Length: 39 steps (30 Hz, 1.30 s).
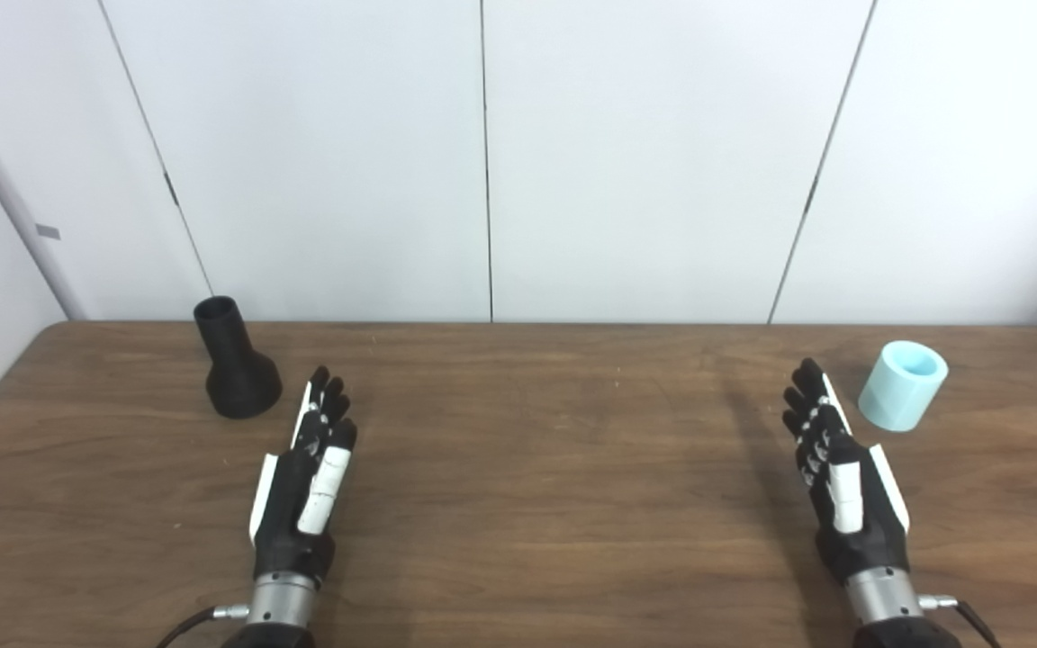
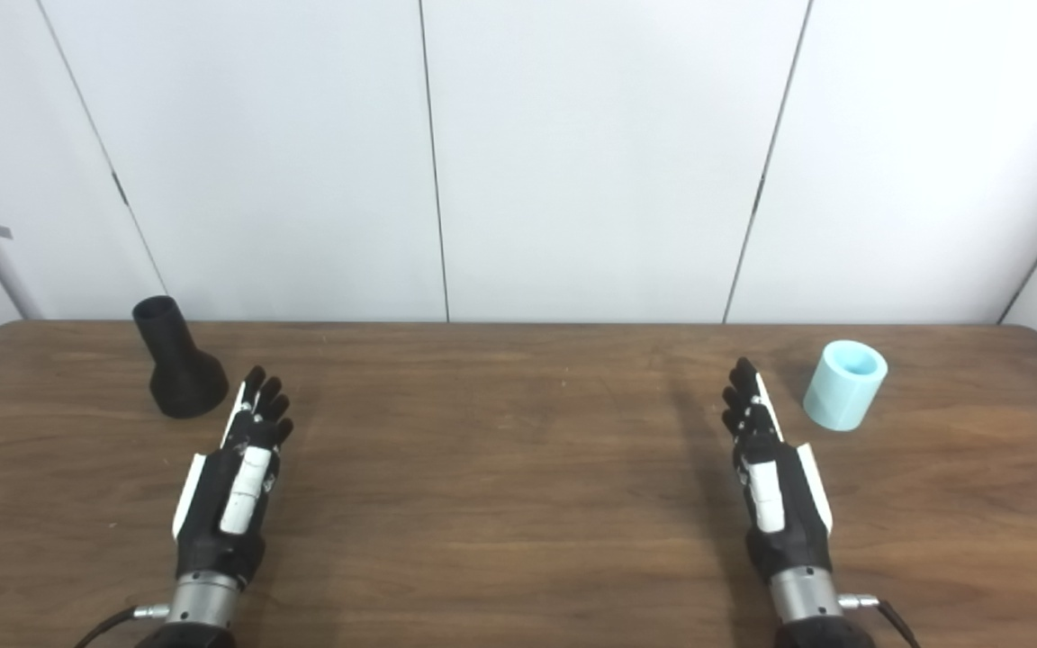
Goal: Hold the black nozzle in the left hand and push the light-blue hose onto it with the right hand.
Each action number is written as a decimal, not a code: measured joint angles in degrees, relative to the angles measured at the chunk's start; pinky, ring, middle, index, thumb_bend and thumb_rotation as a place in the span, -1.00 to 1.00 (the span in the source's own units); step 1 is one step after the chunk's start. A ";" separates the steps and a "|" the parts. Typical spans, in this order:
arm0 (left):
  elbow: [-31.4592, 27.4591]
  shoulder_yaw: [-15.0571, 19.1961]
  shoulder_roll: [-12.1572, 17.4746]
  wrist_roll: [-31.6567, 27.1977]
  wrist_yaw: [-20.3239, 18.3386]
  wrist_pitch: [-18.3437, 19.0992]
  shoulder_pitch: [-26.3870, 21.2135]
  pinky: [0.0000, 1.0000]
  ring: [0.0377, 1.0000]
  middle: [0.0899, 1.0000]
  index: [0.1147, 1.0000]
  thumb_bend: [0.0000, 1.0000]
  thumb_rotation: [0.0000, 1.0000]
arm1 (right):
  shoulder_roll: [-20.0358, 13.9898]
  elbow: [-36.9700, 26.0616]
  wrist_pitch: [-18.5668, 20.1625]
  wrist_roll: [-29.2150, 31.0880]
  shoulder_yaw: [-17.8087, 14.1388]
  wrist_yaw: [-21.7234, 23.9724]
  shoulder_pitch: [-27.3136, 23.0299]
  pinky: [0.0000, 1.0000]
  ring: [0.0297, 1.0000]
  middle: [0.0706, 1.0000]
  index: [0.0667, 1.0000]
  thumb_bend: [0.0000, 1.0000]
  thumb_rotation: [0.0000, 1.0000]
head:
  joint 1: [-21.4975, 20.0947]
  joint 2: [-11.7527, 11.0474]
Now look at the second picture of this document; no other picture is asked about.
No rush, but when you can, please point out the black flared nozzle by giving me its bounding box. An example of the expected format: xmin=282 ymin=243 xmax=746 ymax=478
xmin=131 ymin=295 xmax=230 ymax=419

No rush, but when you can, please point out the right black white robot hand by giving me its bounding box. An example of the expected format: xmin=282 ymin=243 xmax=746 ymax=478
xmin=721 ymin=356 xmax=834 ymax=584

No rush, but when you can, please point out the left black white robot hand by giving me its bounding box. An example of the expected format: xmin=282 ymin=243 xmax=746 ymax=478
xmin=172 ymin=364 xmax=296 ymax=590

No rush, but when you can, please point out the light-blue hose piece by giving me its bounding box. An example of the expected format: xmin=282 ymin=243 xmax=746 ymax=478
xmin=802 ymin=339 xmax=889 ymax=432

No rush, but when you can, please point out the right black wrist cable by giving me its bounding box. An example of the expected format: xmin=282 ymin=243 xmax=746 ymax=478
xmin=838 ymin=594 xmax=923 ymax=648

